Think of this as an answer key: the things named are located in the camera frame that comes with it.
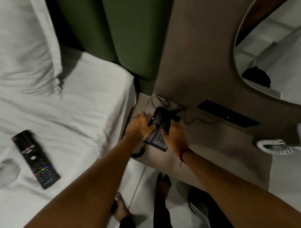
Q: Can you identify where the person's right hand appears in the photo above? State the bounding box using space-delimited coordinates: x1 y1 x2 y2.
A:
161 120 189 157

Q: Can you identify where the black coiled handset cord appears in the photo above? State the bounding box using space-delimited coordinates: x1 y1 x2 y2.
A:
130 147 146 158

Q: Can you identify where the person's left foot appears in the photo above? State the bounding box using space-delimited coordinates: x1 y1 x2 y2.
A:
111 192 132 223

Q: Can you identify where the black desk telephone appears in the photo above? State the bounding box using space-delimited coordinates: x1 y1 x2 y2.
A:
143 106 181 152

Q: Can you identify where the person's left hand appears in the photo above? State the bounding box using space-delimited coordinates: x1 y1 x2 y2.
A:
125 112 156 141

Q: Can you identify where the black chair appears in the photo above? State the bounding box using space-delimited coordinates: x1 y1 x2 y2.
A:
187 186 233 228

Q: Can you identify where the person's right foot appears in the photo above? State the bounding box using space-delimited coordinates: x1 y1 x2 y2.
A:
156 172 172 200

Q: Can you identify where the person's right forearm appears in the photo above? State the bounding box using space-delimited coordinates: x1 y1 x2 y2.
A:
181 150 301 228

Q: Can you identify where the black socket panel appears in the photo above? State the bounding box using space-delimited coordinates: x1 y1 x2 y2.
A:
197 100 261 128

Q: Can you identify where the person's left forearm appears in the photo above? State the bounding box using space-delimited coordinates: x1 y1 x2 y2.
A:
24 135 144 228

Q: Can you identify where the red thread wristband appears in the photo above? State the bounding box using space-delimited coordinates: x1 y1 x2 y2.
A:
178 147 195 167

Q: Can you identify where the person's foot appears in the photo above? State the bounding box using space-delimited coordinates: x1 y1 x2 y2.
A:
156 172 172 200
111 192 132 223

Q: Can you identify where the oval wall mirror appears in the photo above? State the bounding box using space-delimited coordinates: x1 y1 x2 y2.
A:
233 0 301 105

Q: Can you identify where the white bed sheet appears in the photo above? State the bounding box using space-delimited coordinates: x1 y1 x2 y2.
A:
0 45 137 228

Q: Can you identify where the black remote control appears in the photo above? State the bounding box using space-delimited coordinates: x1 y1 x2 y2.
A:
11 130 61 190

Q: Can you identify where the black telephone cable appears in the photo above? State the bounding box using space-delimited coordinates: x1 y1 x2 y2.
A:
150 94 220 125

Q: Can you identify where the white pillow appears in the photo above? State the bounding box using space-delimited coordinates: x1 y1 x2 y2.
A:
0 0 63 97

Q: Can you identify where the white coiled cord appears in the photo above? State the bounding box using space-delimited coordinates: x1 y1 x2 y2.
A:
256 139 301 155

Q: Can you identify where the green padded headboard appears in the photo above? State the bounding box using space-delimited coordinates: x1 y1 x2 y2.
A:
56 0 174 96

